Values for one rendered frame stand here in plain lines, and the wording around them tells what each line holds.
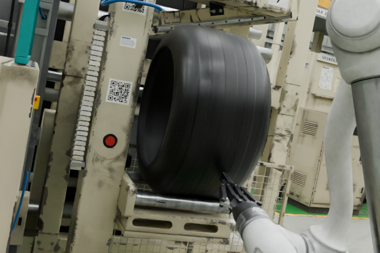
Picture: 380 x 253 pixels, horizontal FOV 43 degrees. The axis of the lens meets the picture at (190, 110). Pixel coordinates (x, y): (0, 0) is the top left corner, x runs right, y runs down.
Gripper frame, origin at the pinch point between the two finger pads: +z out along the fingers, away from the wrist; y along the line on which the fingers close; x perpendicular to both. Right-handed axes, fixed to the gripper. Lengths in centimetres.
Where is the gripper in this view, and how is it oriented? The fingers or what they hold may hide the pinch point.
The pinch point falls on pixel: (226, 181)
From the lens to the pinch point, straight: 147.1
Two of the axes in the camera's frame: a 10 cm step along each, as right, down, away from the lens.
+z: -2.5, -3.6, 9.0
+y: -9.3, -1.6, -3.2
